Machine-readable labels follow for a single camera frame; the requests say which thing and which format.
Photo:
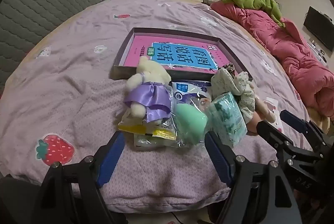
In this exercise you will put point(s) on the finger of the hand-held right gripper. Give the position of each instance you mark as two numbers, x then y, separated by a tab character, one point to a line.
294	121
271	134

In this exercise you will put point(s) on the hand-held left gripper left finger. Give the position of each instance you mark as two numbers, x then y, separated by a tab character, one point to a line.
111	158

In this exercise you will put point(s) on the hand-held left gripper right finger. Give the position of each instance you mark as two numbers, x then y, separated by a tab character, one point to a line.
218	158

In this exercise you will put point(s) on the small beige plush bear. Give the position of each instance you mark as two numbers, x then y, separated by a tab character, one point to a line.
263	109

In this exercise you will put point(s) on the green makeup sponge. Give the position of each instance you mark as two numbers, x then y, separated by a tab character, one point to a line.
189	119

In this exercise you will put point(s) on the white and yellow packet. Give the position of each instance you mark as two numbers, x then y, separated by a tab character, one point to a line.
161	132

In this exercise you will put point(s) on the white floral scrunchie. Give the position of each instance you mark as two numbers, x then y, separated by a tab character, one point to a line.
221	83

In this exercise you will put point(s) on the leopard print scrunchie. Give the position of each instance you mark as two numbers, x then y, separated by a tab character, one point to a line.
231	70

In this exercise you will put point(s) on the blue purple wet wipes packet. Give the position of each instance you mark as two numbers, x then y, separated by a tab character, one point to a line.
182	88

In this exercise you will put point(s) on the dark shallow cardboard box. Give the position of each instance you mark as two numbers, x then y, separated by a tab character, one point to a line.
182	32

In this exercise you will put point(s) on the pink quilt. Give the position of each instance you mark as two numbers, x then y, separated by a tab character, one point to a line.
294	57

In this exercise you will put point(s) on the white shelf under television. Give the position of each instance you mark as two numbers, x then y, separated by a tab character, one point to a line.
317	50

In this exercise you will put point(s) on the black television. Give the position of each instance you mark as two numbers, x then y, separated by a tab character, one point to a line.
318	25

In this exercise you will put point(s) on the pink and blue book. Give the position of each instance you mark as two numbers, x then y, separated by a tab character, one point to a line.
141	49

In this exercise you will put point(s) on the green blanket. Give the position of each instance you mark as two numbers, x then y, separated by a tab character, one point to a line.
250	1

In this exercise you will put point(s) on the dark flat object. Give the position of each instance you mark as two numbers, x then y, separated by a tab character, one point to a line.
206	1

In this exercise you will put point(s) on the grey quilted headboard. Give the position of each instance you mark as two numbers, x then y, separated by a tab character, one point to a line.
39	5

